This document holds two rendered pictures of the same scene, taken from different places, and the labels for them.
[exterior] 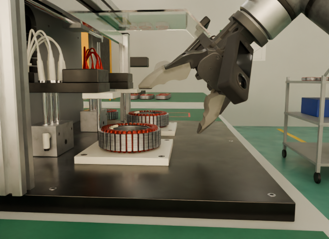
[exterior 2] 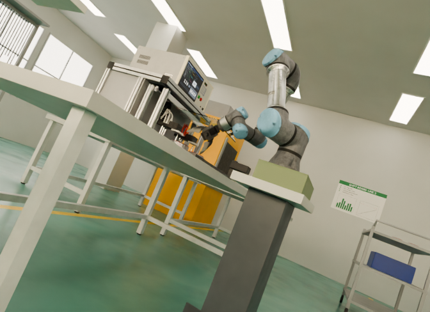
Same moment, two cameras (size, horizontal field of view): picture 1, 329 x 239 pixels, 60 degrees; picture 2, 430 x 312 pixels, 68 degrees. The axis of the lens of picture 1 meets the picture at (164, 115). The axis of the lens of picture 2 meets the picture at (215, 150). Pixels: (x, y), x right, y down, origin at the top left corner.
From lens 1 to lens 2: 139 cm
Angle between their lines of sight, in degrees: 24
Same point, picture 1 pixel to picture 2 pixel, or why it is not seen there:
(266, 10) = (222, 121)
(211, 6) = (338, 156)
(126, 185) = not seen: hidden behind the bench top
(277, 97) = not seen: hidden behind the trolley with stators
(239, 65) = (209, 131)
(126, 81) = (192, 139)
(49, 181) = not seen: hidden behind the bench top
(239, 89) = (205, 135)
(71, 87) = (169, 125)
